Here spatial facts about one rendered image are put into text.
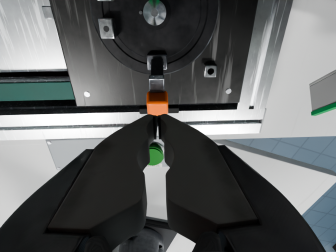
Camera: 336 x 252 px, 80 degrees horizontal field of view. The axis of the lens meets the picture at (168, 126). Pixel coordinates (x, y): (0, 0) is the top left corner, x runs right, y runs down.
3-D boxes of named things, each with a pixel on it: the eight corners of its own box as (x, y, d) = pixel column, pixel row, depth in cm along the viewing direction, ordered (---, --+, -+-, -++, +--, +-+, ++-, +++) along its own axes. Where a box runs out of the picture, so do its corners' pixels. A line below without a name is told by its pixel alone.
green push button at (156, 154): (163, 158, 37) (163, 166, 35) (141, 159, 37) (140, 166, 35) (163, 140, 35) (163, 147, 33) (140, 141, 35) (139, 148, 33)
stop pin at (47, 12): (67, 17, 27) (54, 19, 24) (58, 17, 27) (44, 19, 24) (65, 5, 27) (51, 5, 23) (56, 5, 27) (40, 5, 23)
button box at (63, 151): (170, 148, 42) (172, 168, 37) (68, 151, 42) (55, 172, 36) (170, 118, 39) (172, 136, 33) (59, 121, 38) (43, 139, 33)
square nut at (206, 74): (214, 75, 28) (216, 77, 27) (202, 75, 28) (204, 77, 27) (215, 63, 27) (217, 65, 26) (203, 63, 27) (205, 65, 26)
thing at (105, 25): (117, 37, 23) (114, 39, 22) (104, 37, 23) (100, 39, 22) (114, 17, 22) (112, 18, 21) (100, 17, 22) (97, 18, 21)
